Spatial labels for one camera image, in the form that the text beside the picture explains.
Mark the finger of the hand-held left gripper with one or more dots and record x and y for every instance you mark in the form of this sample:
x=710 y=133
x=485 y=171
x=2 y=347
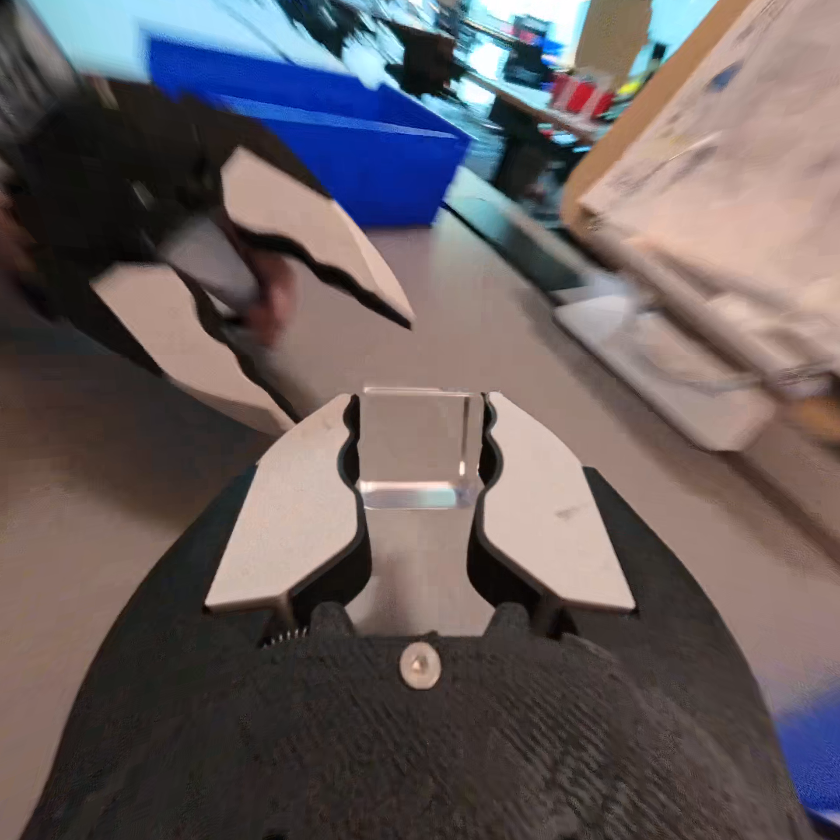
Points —
x=309 y=230
x=184 y=335

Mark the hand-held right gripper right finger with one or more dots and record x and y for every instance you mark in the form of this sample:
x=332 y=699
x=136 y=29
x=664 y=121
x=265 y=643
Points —
x=558 y=525

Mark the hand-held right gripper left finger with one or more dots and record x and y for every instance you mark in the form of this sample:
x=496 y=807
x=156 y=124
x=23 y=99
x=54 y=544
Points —
x=289 y=525

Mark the blue plastic bin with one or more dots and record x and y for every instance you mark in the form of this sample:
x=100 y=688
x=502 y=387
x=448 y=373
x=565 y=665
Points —
x=341 y=145
x=811 y=761

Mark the clear colourless cube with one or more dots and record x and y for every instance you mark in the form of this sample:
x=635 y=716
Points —
x=420 y=446

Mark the grey desk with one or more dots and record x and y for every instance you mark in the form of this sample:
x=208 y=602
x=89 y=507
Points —
x=499 y=355

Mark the black desk mat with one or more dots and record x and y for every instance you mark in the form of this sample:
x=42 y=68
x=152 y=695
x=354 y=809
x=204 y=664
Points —
x=512 y=243

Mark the person's left hand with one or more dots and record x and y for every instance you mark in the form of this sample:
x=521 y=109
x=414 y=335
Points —
x=269 y=295

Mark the red storage bin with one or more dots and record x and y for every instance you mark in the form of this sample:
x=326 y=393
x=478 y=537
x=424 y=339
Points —
x=582 y=95

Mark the wooden document stand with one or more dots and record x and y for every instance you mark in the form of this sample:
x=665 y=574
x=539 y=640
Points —
x=630 y=145

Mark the beige chair back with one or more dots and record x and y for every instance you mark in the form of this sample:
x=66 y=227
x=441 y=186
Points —
x=614 y=33

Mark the printed instruction sheet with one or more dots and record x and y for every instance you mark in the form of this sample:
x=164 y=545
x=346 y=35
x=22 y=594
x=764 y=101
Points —
x=748 y=171

